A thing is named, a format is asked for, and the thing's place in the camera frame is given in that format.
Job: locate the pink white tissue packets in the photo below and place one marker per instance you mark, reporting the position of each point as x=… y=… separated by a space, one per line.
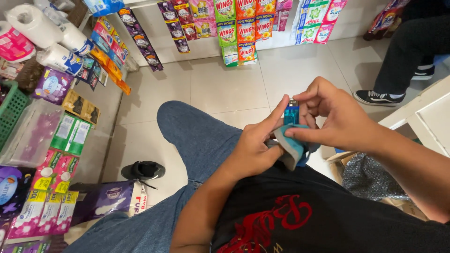
x=42 y=212

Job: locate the clear plastic container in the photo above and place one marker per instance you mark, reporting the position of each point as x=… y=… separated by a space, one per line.
x=33 y=135

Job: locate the blue plastic packet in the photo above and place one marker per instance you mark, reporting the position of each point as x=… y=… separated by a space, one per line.
x=103 y=6

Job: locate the person's blue jeans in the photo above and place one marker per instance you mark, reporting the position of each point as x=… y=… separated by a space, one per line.
x=182 y=151

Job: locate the purple black sachet strip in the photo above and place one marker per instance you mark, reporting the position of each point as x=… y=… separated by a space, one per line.
x=140 y=40

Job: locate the dark purple pad packet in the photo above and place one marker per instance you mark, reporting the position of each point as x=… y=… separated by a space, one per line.
x=12 y=189

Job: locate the blue grey cleaning cloth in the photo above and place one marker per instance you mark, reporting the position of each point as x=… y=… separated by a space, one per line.
x=293 y=147

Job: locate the green plastic basket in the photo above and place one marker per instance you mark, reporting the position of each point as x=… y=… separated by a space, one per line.
x=12 y=109

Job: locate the mixed colourful sachet strips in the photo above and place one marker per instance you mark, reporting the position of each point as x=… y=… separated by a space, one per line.
x=109 y=52

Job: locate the long orange detergent sachet strip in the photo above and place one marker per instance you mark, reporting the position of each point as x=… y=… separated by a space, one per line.
x=246 y=33

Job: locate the magenta sachet strip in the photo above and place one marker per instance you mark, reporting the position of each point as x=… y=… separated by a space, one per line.
x=283 y=15

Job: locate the cardboard box with grey bag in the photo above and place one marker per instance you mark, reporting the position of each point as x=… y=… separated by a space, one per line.
x=369 y=179

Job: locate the green white detergent sachet strip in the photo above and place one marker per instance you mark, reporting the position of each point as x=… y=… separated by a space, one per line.
x=311 y=21

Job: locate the person's black shoe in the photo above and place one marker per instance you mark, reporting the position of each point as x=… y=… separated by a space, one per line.
x=143 y=170

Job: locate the white wooden table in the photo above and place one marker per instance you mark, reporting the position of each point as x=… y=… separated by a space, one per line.
x=429 y=116

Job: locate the green white packets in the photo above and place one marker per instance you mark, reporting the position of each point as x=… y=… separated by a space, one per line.
x=72 y=133

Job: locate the pink yellow sachet strip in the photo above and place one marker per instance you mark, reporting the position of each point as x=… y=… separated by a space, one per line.
x=204 y=19

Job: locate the person's right hand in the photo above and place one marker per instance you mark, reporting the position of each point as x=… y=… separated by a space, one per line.
x=342 y=117

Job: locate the pink white detergent sachet strip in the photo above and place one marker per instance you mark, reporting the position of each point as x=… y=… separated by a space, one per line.
x=330 y=19

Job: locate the pink green soap packets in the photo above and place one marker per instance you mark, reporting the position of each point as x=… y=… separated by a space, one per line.
x=54 y=170

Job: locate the person's black printed shirt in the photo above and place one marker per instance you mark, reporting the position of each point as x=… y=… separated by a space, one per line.
x=316 y=218

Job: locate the maroon sachet strips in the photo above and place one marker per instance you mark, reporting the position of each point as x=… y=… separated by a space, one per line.
x=179 y=24

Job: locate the person's left hand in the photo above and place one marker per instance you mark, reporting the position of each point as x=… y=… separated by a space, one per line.
x=248 y=151

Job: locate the pink white tissue pack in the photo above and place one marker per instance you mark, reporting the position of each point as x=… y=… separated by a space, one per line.
x=14 y=44

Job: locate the large purple pad bag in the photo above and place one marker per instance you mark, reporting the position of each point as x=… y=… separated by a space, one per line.
x=105 y=200

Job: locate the light purple pad packet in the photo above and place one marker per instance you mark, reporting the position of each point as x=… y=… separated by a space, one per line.
x=52 y=86

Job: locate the bare white paper towel roll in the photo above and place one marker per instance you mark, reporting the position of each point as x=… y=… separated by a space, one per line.
x=33 y=23

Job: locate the dark blue sachets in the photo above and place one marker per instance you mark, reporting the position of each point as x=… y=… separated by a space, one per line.
x=91 y=72

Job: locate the red snack sachets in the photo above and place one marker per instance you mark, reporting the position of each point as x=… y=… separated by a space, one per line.
x=385 y=19

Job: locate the blue stool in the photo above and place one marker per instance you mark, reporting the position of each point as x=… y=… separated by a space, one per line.
x=442 y=59

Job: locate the black gold packet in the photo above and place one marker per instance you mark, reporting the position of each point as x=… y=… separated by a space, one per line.
x=81 y=107

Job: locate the blue plastic lighter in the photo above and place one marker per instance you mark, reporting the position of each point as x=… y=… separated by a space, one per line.
x=291 y=114

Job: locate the wrapped white paper roll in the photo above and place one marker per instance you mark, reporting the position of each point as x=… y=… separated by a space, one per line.
x=59 y=59
x=75 y=38

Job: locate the short orange detergent sachet strip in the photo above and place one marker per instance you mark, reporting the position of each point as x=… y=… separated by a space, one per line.
x=264 y=24

